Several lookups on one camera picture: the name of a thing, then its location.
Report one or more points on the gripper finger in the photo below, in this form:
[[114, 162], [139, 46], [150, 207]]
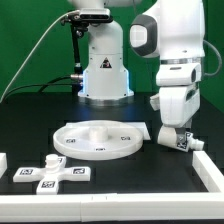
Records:
[[181, 135]]

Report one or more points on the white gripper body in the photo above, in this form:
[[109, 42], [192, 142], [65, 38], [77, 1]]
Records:
[[177, 105]]

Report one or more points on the white round table top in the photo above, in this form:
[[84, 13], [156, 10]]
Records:
[[97, 140]]

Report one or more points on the white cross table base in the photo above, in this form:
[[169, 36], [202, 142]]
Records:
[[52, 174]]

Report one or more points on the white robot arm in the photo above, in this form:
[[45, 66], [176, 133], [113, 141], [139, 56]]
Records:
[[173, 31]]

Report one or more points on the white marker sheet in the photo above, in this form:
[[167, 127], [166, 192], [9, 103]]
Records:
[[139, 125]]

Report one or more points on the white left fence block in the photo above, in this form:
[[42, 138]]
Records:
[[3, 163]]

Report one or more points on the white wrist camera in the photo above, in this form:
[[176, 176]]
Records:
[[178, 74]]

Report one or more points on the white right fence rail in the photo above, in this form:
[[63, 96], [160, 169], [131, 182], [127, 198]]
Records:
[[208, 172]]

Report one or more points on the white fence rail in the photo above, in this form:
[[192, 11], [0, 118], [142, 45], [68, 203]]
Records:
[[111, 207], [208, 172]]

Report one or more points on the white front fence rail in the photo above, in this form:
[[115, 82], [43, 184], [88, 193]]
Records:
[[111, 207]]

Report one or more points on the black camera stand pole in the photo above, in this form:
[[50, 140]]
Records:
[[77, 77]]

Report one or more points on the black camera on stand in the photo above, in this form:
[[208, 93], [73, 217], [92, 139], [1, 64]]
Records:
[[89, 15]]

